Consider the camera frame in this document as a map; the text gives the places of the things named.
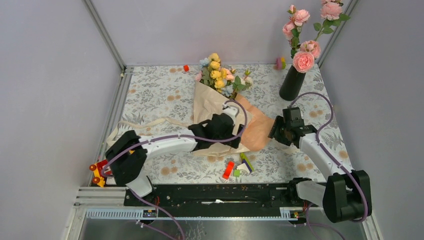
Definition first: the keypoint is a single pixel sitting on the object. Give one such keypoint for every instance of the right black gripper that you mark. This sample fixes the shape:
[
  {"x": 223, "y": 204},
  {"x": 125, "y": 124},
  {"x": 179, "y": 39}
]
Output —
[{"x": 274, "y": 131}]

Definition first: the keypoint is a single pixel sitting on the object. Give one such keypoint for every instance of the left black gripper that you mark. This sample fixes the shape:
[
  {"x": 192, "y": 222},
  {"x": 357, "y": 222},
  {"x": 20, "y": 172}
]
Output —
[{"x": 238, "y": 131}]

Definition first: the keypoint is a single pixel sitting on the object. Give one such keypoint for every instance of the colourful flower bouquet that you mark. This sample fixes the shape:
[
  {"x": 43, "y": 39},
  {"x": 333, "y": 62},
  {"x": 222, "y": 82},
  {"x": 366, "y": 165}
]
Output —
[{"x": 216, "y": 84}]

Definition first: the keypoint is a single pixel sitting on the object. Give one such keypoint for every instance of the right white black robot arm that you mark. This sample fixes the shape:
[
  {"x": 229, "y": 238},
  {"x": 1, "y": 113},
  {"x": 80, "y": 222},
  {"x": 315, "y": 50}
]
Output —
[{"x": 328, "y": 175}]

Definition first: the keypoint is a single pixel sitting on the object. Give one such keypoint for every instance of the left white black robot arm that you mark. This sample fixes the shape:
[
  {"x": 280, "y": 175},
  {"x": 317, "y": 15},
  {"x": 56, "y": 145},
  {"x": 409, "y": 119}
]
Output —
[{"x": 155, "y": 146}]

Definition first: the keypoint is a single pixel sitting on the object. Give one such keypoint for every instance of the black vase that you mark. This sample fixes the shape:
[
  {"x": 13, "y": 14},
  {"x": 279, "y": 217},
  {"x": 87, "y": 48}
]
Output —
[{"x": 292, "y": 84}]

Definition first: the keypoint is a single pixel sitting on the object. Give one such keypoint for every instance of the green long toy block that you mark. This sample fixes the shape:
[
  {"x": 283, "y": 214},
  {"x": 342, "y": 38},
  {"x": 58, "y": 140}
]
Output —
[{"x": 244, "y": 157}]

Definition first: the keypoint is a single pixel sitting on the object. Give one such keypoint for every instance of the red toy block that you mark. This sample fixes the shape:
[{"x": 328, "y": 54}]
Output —
[{"x": 228, "y": 170}]

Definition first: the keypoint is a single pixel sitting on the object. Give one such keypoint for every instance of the white purple toy block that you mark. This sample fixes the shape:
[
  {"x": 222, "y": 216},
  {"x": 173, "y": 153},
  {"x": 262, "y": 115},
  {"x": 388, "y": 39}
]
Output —
[{"x": 244, "y": 166}]

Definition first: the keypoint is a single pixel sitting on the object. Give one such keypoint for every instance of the small green toy cube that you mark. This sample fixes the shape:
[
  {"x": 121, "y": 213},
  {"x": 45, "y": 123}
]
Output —
[{"x": 236, "y": 173}]

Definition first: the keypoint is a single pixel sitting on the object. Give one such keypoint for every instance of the pink yellow green toy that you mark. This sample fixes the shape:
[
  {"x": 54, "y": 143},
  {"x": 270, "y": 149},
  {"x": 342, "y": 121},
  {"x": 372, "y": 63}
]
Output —
[{"x": 280, "y": 63}]

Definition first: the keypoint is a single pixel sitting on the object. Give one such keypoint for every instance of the floral patterned table mat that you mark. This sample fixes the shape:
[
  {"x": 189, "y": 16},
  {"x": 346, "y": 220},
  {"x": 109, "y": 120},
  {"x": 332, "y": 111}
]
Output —
[{"x": 167, "y": 91}]

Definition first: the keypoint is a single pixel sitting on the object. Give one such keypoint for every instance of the pink rose stems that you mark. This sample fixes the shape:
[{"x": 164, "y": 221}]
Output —
[{"x": 305, "y": 49}]

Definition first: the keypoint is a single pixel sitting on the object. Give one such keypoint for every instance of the red yellow toy truck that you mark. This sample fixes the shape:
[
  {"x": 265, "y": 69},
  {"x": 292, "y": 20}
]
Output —
[{"x": 97, "y": 172}]

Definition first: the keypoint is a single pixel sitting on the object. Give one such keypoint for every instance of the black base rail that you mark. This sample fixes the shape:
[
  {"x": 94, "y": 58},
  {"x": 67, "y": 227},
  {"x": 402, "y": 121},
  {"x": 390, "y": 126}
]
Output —
[{"x": 248, "y": 200}]

